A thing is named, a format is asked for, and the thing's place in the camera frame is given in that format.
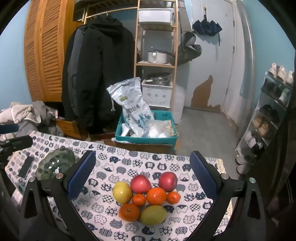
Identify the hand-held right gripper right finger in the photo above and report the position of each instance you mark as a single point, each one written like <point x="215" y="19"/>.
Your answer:
<point x="204" y="177"/>

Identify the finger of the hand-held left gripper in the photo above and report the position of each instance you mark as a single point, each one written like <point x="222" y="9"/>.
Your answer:
<point x="17" y="142"/>
<point x="9" y="128"/>

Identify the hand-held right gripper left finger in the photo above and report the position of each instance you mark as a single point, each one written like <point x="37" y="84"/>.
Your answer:
<point x="81" y="177"/>

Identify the green glass bowl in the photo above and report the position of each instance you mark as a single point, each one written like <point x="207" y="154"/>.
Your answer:
<point x="55" y="162"/>

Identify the red apple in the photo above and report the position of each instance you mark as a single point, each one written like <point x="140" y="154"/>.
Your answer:
<point x="140" y="184"/>
<point x="167" y="182"/>

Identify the small mandarin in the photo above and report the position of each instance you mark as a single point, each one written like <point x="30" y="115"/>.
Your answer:
<point x="138" y="200"/>
<point x="173" y="197"/>

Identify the yellow-green pear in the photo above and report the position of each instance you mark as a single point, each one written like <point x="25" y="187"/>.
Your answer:
<point x="122" y="192"/>
<point x="153" y="214"/>

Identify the large orange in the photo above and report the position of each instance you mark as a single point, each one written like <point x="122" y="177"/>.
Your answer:
<point x="156" y="196"/>

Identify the orange with green stem mark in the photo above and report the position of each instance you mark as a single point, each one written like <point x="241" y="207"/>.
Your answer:
<point x="129" y="212"/>

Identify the pile of clothes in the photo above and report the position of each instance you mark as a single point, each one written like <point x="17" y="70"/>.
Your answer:
<point x="16" y="113"/>

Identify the grey fabric bag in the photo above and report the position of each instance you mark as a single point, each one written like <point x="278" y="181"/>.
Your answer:
<point x="30" y="127"/>

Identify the black smartphone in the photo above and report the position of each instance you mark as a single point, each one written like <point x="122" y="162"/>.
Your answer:
<point x="26" y="166"/>

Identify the grey garment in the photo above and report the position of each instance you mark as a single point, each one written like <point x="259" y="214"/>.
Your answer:
<point x="44" y="111"/>

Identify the cat print tablecloth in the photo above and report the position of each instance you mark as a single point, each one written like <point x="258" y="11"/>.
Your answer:
<point x="129" y="162"/>

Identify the wooden drawer box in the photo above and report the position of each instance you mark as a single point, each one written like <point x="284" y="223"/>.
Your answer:
<point x="69" y="127"/>

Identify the clear plastic bag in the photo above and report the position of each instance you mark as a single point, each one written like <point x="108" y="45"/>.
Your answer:
<point x="159" y="129"/>

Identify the teal plastic crate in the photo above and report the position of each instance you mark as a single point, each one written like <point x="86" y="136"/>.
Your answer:
<point x="148" y="140"/>

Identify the shoe rack with shoes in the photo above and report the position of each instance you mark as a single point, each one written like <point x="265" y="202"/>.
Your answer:
<point x="262" y="126"/>

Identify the wooden louvered wardrobe doors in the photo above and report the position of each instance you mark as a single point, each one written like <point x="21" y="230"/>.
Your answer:
<point x="46" y="46"/>

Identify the white printed rice bag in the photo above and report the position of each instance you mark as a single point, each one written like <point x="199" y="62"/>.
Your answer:
<point x="133" y="99"/>

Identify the grey hanging jacket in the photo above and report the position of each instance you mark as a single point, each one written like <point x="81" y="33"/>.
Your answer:
<point x="72" y="60"/>

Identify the white patterned storage box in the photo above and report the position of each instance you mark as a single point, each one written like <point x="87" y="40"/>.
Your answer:
<point x="157" y="96"/>

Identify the steel pot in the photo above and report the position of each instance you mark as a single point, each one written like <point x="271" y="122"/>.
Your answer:
<point x="158" y="80"/>

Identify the light blue peeling door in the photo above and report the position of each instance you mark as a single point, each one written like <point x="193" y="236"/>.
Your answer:
<point x="215" y="69"/>

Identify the black hanging coat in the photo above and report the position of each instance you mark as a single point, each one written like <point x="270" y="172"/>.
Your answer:
<point x="101" y="69"/>

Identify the grey hanging bag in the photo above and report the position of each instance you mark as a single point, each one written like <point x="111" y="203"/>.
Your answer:
<point x="187" y="51"/>

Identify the white pot with lid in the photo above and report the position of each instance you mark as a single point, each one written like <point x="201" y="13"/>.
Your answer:
<point x="157" y="58"/>

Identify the wooden shelf rack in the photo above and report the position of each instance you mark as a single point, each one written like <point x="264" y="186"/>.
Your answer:
<point x="138" y="46"/>

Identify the dark folded umbrella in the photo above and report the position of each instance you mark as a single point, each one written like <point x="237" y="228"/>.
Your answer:
<point x="207" y="26"/>

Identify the white plastic bin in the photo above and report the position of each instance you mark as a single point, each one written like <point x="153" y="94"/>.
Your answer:
<point x="155" y="15"/>

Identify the wooden clothes rail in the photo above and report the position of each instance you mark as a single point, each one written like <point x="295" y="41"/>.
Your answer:
<point x="111" y="11"/>

